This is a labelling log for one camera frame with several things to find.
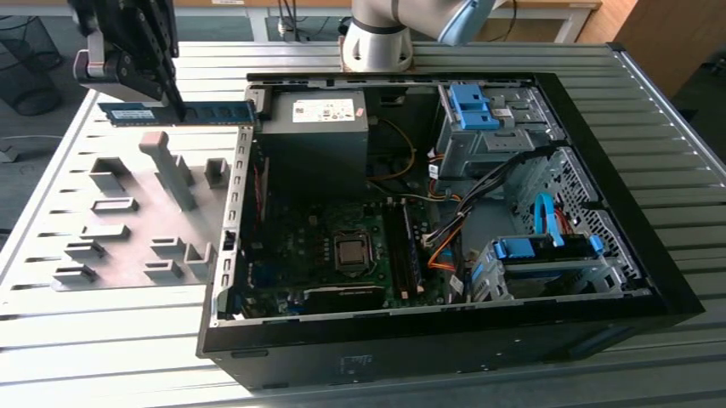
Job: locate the grey metal drive cage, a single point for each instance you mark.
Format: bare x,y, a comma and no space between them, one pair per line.
567,272
494,149

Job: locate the white motherboard power connector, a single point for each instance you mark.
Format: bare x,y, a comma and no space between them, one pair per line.
429,240

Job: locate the blue carrier with black disk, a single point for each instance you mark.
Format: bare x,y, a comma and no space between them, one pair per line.
513,248

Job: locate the RAM stick with blue label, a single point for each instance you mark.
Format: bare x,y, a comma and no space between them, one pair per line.
136,114

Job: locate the silver CPU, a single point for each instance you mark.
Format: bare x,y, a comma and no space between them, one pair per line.
351,251

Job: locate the green motherboard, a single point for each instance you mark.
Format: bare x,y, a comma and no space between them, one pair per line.
300,238

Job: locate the black graphics card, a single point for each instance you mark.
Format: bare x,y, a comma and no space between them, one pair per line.
341,298

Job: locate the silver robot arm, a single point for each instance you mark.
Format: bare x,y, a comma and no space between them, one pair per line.
377,47

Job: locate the grey parts rack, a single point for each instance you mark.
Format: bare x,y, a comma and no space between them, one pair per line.
147,200

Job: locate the blue plastic disk carrier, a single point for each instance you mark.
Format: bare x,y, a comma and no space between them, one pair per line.
474,110

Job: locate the black PC case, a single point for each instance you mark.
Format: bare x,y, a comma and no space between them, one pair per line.
431,348

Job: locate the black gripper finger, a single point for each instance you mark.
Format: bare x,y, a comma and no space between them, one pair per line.
94,64
156,51

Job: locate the wooden cabinet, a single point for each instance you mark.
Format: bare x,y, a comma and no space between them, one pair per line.
669,38

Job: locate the grey power supply unit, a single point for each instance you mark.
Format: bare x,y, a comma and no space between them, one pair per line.
312,149

